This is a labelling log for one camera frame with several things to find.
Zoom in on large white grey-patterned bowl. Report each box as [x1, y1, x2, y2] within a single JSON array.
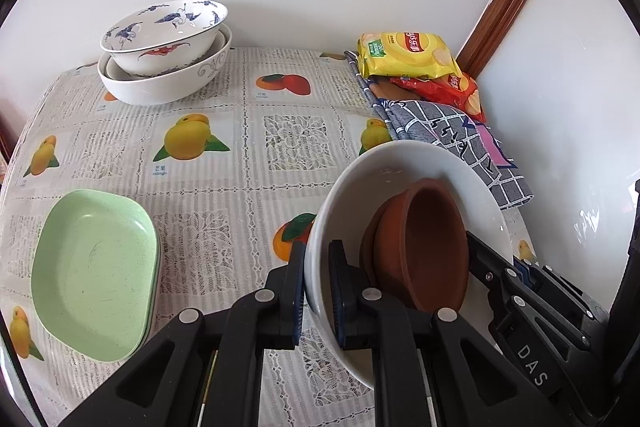
[[97, 32, 234, 106]]

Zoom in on white round deep plate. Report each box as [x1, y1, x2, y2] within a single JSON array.
[[304, 141, 514, 392]]

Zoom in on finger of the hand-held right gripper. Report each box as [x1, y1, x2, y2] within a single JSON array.
[[515, 259, 598, 323], [466, 231, 593, 353]]

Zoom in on fruit print lace tablecloth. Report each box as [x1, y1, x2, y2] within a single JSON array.
[[0, 47, 538, 427]]

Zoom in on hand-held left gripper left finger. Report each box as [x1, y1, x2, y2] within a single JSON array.
[[59, 241, 307, 427]]

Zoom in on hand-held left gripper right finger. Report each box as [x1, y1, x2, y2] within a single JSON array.
[[327, 239, 553, 427]]

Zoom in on blue patterned porcelain bowl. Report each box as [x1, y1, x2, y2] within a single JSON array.
[[100, 0, 229, 76]]

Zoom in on yellow chip bag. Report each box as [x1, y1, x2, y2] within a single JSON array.
[[357, 32, 463, 80]]

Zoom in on brown clay bowl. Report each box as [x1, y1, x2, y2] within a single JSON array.
[[372, 185, 470, 314], [359, 178, 451, 294]]

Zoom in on red chip bag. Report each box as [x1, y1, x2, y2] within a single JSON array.
[[390, 72, 486, 124]]

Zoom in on grey checked cloth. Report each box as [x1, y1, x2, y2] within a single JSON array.
[[344, 50, 533, 210]]

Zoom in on green square plate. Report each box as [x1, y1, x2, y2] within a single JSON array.
[[30, 189, 160, 364]]

